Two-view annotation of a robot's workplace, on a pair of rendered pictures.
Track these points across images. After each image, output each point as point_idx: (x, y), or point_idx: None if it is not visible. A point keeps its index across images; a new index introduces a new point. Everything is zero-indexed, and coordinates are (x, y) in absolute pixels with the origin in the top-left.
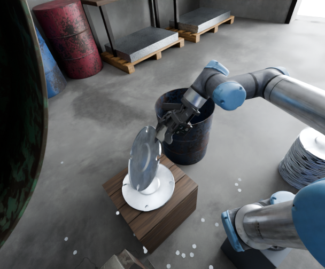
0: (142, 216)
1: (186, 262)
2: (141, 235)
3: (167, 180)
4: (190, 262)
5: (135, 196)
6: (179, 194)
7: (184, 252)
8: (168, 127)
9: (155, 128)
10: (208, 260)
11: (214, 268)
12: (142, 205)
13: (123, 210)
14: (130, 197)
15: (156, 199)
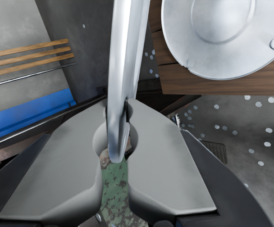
0: (178, 70)
1: (244, 104)
2: (168, 91)
3: (272, 29)
4: (248, 108)
5: (181, 26)
6: (271, 80)
7: (251, 95)
8: (134, 197)
9: (121, 12)
10: (273, 123)
11: (272, 133)
12: (185, 54)
13: (157, 39)
14: (172, 23)
15: (214, 61)
